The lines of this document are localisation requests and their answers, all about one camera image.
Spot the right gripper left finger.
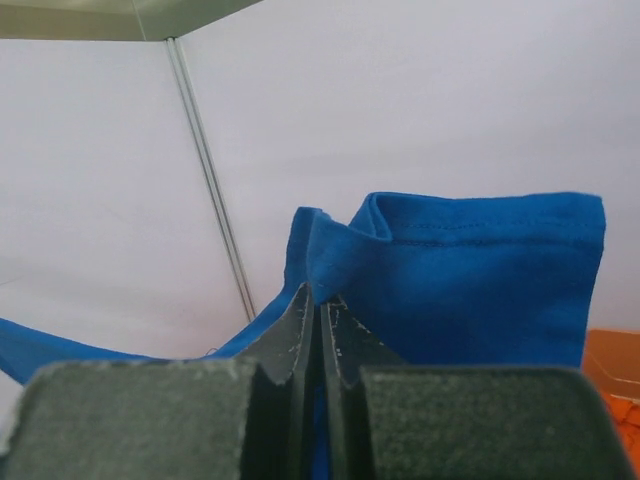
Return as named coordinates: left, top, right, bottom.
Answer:
left=1, top=286, right=314, bottom=480

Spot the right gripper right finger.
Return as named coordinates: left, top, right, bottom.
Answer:
left=319, top=300, right=628, bottom=479

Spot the blue t shirt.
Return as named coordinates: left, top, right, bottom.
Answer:
left=0, top=189, right=607, bottom=386

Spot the orange plastic bin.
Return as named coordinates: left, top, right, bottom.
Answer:
left=582, top=329, right=640, bottom=401

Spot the orange t shirt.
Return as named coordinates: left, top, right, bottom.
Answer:
left=603, top=394, right=640, bottom=478

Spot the left aluminium frame post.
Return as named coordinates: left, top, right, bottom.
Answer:
left=165, top=37, right=256, bottom=323

